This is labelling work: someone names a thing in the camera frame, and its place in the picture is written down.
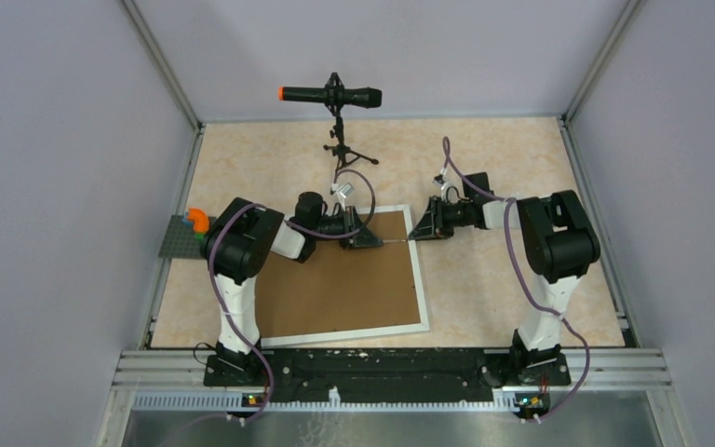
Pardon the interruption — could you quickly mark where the white picture frame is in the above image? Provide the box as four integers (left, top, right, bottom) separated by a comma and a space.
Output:
255, 204, 431, 348

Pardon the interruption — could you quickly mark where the brown frame backing board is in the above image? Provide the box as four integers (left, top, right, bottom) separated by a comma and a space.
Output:
253, 211, 422, 339

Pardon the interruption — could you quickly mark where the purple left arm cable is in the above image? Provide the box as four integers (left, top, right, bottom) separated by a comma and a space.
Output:
208, 168, 377, 427

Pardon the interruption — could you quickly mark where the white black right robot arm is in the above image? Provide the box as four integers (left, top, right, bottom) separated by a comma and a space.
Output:
408, 172, 600, 384

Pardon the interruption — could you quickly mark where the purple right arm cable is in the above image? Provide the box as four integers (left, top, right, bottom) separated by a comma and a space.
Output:
441, 136, 592, 424

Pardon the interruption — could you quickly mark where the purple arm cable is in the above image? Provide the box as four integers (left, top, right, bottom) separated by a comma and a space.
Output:
208, 168, 377, 427
441, 136, 592, 424

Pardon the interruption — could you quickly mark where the grey lego baseplate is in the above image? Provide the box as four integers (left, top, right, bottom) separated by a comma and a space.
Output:
158, 214, 203, 260

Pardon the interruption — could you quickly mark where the black microphone orange tip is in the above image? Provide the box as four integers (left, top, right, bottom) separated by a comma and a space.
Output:
277, 87, 383, 109

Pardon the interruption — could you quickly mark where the blue toy block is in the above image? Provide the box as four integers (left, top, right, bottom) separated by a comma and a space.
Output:
182, 212, 193, 227

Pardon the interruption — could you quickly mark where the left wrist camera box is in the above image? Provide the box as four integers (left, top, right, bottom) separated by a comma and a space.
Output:
331, 183, 355, 205

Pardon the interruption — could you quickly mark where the aluminium front rail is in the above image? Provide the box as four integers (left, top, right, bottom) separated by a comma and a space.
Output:
97, 347, 694, 446

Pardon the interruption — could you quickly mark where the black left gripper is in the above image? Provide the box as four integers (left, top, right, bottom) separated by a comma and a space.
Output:
312, 206, 384, 250

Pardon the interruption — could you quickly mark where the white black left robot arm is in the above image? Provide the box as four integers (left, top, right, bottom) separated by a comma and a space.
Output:
200, 192, 384, 385

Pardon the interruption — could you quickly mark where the black microphone tripod stand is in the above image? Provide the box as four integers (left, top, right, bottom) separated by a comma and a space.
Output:
323, 112, 380, 181

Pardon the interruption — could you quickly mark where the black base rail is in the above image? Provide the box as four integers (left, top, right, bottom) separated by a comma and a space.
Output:
203, 347, 572, 403

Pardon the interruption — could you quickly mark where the orange curved toy block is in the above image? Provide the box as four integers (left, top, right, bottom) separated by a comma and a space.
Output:
186, 208, 210, 233

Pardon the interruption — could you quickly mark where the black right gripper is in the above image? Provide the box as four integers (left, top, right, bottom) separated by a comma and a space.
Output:
409, 196, 472, 242

